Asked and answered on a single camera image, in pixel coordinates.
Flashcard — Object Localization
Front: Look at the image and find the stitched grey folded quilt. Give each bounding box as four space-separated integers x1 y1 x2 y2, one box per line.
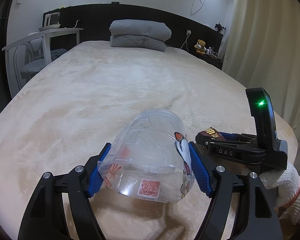
110 35 167 53

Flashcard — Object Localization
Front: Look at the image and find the white charger with cable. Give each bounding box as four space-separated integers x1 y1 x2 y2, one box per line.
166 30 192 50

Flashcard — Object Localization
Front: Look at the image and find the white desk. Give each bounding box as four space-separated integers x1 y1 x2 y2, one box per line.
2 27 84 92

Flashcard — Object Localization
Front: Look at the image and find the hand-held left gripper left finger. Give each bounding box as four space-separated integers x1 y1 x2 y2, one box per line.
17 142 113 240

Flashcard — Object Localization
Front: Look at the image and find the clear printed plastic cup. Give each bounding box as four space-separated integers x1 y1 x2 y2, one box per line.
97 107 196 203

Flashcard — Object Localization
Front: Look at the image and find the person's right hand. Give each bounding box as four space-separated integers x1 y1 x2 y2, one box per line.
261 162 300 227

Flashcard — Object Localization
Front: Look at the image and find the smooth grey folded quilt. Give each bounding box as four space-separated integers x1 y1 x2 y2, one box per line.
109 19 172 42

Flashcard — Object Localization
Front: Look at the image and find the cream curtain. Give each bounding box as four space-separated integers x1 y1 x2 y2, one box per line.
222 0 300 182

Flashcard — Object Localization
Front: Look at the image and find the group of small bottles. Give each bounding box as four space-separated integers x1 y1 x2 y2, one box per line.
206 46 224 61

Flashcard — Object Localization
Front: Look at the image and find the black headboard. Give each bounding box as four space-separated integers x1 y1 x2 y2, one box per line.
42 3 224 71

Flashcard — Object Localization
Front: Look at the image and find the white clear kettle appliance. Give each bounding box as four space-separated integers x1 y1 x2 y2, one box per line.
38 12 62 32

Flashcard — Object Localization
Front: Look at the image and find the clear chair with grey cushion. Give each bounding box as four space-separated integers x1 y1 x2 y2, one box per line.
13 36 67 81

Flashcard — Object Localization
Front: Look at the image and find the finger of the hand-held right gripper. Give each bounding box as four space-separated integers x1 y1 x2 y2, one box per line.
195 133 243 153
219 131 258 143

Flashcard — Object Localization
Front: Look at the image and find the bed with beige blanket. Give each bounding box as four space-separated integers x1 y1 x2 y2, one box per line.
0 40 298 240

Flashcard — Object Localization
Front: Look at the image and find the brown snack packet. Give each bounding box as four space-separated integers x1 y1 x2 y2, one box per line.
199 127 227 142

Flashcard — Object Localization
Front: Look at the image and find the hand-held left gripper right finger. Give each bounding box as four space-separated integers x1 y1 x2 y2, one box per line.
187 141 283 240

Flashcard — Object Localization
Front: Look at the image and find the brown teddy bear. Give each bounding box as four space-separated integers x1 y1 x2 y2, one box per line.
194 39 207 56

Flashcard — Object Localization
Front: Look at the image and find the white plug cable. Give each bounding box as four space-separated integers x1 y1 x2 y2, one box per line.
65 19 81 29

